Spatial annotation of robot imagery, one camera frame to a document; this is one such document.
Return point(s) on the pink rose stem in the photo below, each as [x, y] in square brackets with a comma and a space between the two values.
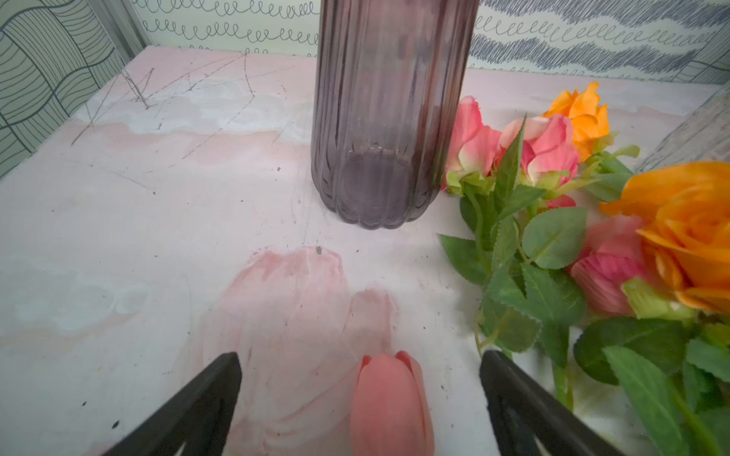
[536, 237]
[492, 192]

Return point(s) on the pink rosebud flower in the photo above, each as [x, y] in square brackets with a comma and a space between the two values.
[613, 254]

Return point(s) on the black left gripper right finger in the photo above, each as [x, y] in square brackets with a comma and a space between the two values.
[525, 417]

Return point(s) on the purple ribbed glass vase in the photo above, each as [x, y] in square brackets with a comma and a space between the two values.
[389, 78]

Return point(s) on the orange rose large stem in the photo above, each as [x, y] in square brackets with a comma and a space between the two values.
[671, 358]

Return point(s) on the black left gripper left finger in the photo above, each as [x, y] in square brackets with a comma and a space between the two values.
[196, 420]

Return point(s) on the pink tulip flower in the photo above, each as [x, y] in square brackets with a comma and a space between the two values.
[390, 414]

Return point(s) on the orange rose far stem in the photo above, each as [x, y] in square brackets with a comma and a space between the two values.
[601, 167]

